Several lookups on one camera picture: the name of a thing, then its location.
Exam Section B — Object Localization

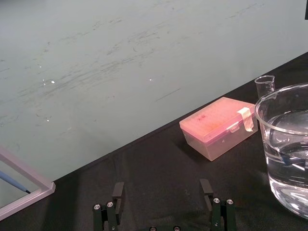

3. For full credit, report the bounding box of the blue pipette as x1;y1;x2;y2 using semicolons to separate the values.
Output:
0;170;31;194

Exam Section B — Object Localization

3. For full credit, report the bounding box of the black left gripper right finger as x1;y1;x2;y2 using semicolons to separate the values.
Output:
199;179;238;231

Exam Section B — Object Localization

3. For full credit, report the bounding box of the beige tape strip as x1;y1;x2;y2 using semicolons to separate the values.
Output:
237;107;254;132

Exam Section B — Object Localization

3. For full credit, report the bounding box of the white framed tray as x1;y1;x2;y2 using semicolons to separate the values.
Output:
0;146;56;215

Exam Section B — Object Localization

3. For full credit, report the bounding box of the pink translucent plastic box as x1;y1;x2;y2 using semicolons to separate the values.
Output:
179;97;259;162

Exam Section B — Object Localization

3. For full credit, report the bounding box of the large clear glass beaker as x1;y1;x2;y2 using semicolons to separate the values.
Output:
254;82;308;220

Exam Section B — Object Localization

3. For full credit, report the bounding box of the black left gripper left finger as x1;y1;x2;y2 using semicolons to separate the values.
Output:
92;182;125;231

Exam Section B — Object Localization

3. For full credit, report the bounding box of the small clear glass beaker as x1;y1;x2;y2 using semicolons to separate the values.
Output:
255;75;276;101

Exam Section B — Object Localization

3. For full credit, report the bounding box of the black table cloth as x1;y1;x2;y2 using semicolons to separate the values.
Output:
0;51;308;231

